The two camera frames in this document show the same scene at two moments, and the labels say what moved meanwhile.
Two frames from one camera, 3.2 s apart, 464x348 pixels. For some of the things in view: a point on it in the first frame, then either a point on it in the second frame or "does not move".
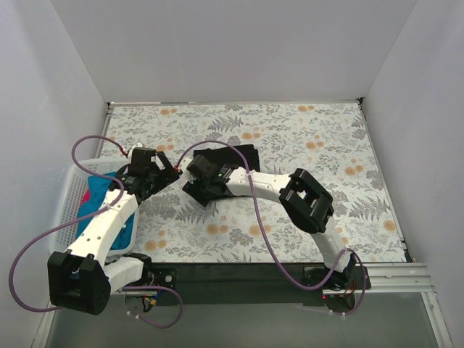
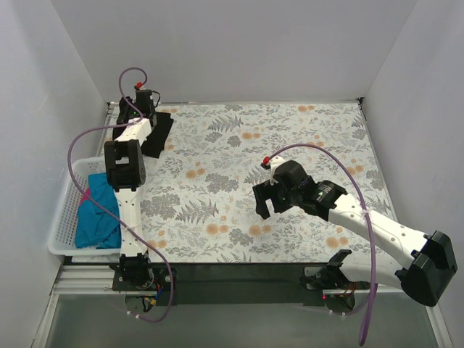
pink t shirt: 85,198 does not move
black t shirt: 246,156 → 159,135
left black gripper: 159,174 → 159,131
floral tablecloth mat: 329,140 does not move
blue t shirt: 98,185 does not move
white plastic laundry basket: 74,186 does not move
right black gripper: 196,185 → 268,193
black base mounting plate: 241,284 does not move
